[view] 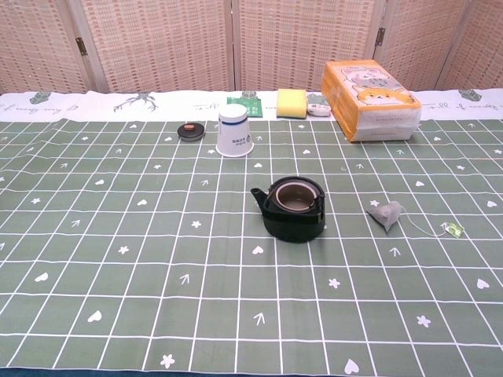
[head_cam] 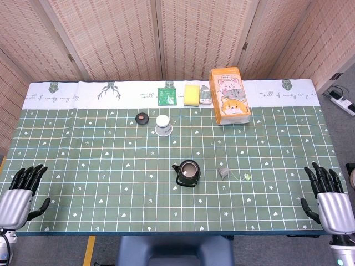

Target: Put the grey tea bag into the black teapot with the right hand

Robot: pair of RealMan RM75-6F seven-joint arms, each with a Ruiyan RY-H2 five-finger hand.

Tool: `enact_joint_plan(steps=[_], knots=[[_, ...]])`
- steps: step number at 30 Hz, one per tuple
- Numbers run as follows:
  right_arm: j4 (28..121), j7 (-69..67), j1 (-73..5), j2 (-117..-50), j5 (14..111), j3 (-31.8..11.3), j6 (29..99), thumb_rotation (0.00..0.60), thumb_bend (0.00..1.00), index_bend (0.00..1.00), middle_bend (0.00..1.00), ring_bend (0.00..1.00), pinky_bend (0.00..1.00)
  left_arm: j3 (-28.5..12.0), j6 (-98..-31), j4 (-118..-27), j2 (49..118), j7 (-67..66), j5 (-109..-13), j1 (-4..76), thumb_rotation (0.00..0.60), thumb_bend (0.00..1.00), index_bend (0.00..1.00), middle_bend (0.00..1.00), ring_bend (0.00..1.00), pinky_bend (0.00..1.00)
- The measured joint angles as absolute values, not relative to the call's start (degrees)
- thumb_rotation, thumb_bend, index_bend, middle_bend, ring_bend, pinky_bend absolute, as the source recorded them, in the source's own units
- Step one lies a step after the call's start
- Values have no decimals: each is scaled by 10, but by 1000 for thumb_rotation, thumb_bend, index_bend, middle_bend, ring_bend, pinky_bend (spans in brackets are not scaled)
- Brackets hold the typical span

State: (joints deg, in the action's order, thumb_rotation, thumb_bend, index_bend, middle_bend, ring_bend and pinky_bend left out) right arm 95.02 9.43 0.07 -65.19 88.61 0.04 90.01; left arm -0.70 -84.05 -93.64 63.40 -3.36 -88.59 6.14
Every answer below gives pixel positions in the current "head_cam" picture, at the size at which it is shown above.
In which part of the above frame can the white power strip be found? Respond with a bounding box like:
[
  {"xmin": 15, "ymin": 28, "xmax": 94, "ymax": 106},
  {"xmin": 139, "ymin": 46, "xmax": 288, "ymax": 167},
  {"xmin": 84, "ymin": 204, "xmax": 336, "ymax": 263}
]
[{"xmin": 329, "ymin": 93, "xmax": 355, "ymax": 116}]

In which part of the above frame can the yellow sponge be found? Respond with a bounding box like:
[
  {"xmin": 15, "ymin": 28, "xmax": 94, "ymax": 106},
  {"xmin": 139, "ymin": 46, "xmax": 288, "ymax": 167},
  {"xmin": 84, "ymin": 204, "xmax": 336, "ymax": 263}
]
[{"xmin": 183, "ymin": 84, "xmax": 201, "ymax": 107}]

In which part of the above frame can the black teapot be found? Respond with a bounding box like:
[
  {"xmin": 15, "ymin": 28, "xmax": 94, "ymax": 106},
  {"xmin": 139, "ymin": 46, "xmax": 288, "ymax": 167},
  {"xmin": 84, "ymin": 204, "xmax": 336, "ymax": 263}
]
[{"xmin": 171, "ymin": 160, "xmax": 201, "ymax": 188}]

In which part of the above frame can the grey tea bag with string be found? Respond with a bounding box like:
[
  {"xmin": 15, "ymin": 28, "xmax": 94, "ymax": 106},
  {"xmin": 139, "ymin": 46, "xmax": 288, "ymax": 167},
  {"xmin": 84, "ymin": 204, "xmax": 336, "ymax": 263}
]
[{"xmin": 217, "ymin": 167, "xmax": 252, "ymax": 182}]

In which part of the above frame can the black cable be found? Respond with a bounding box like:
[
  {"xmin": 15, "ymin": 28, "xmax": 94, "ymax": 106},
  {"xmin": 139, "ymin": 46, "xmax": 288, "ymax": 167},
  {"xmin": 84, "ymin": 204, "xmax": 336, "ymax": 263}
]
[{"xmin": 321, "ymin": 85, "xmax": 351, "ymax": 98}]

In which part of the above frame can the white paper cup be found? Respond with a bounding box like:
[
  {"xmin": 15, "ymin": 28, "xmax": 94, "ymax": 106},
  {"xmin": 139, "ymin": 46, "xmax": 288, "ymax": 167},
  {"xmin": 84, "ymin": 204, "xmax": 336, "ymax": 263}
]
[{"xmin": 154, "ymin": 114, "xmax": 174, "ymax": 137}]

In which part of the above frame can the small white green packet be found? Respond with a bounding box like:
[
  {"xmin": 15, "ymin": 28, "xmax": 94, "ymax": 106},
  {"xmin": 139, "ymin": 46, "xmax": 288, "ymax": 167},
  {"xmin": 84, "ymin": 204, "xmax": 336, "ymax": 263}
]
[{"xmin": 199, "ymin": 84, "xmax": 212, "ymax": 105}]

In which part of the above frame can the black teapot lid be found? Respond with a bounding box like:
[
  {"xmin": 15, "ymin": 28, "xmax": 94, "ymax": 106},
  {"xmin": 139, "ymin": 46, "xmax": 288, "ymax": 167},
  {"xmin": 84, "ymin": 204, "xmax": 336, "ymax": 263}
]
[{"xmin": 135, "ymin": 112, "xmax": 150, "ymax": 125}]

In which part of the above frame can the black and silver left hand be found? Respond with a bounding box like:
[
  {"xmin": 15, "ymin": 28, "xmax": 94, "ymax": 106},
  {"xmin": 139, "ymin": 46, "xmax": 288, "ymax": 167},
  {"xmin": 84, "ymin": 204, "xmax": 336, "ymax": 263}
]
[{"xmin": 0, "ymin": 163, "xmax": 51, "ymax": 231}]

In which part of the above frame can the yellow floor tape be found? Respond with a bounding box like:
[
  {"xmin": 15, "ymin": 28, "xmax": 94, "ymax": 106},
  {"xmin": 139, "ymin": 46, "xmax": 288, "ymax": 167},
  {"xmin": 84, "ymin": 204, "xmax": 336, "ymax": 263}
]
[{"xmin": 83, "ymin": 235, "xmax": 97, "ymax": 266}]

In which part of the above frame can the green grid tablecloth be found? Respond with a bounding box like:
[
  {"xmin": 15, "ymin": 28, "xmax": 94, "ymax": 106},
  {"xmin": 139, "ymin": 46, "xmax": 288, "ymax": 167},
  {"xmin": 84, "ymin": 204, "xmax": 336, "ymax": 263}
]
[{"xmin": 0, "ymin": 79, "xmax": 349, "ymax": 236}]

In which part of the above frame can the black and silver right hand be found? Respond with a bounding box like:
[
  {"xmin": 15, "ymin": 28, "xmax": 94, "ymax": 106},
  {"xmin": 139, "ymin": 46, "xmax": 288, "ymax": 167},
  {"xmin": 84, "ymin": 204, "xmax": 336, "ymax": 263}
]
[{"xmin": 300, "ymin": 162, "xmax": 355, "ymax": 236}]

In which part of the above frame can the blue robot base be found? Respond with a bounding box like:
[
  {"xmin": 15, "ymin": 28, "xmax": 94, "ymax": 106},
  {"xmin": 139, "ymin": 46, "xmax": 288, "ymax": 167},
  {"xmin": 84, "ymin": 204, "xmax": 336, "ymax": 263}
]
[{"xmin": 116, "ymin": 235, "xmax": 235, "ymax": 266}]

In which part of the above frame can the woven folding screen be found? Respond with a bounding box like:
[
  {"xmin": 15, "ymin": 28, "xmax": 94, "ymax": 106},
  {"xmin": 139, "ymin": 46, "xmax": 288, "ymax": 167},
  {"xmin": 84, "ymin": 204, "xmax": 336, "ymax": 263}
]
[{"xmin": 0, "ymin": 0, "xmax": 355, "ymax": 156}]

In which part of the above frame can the green circuit board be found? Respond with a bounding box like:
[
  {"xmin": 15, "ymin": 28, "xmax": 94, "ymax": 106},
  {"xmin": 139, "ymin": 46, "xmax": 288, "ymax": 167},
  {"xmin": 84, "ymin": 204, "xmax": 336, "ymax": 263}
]
[{"xmin": 157, "ymin": 87, "xmax": 178, "ymax": 107}]

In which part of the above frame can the orange cat tissue pack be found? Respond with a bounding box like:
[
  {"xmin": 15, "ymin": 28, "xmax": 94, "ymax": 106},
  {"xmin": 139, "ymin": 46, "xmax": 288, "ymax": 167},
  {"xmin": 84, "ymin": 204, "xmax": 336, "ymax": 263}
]
[{"xmin": 209, "ymin": 66, "xmax": 251, "ymax": 126}]

